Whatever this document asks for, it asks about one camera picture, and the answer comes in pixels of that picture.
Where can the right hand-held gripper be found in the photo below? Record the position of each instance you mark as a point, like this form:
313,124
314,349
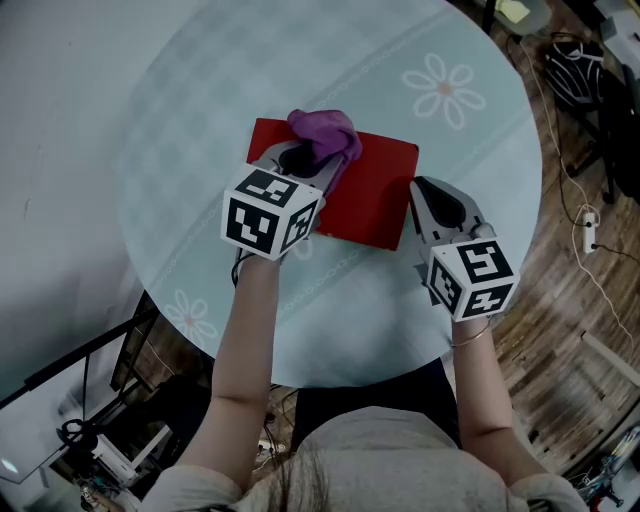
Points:
475,280

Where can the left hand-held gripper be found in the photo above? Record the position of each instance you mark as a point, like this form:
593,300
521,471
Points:
270,215

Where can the purple cloth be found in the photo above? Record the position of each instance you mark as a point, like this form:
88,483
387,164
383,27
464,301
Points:
325,132

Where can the red book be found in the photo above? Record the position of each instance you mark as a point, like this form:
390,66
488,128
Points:
370,200

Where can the person's right forearm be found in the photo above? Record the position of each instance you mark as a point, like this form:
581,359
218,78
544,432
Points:
480,390

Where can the person's left forearm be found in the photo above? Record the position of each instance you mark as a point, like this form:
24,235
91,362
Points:
240,350

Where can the light blue flowered tablecloth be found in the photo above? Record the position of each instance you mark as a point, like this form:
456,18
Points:
350,310

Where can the white power strip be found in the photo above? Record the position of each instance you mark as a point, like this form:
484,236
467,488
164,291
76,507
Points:
590,232

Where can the black and white backpack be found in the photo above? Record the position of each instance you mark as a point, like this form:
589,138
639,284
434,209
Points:
570,70

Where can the person's dark trousers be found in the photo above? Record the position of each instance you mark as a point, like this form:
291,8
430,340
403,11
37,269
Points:
350,400

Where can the yellow paper sheet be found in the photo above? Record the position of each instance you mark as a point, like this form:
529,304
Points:
512,10

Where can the person's grey shirt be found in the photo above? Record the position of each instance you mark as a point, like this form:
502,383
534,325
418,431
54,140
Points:
375,450

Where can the white cabinet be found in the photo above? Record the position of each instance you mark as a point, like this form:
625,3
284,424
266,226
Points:
115,460

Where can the whiteboard on black stand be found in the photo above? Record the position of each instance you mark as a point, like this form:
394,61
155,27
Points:
40,430

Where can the white frame desk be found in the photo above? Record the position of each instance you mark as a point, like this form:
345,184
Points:
610,357

